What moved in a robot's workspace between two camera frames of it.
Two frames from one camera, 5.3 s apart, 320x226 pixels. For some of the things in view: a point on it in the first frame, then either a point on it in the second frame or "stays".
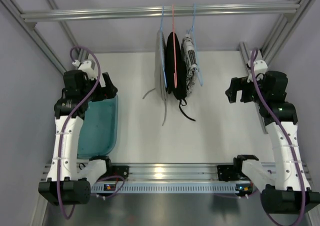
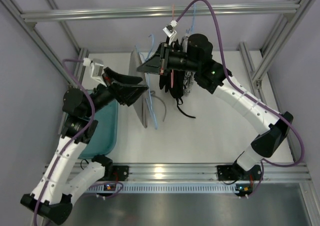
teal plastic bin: x=98 y=134 stays
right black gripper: x=244 y=92 -> x=164 y=60
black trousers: x=180 y=92 stays
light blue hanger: x=162 y=35 -> x=149 y=85
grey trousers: x=160 y=87 -> x=140 y=104
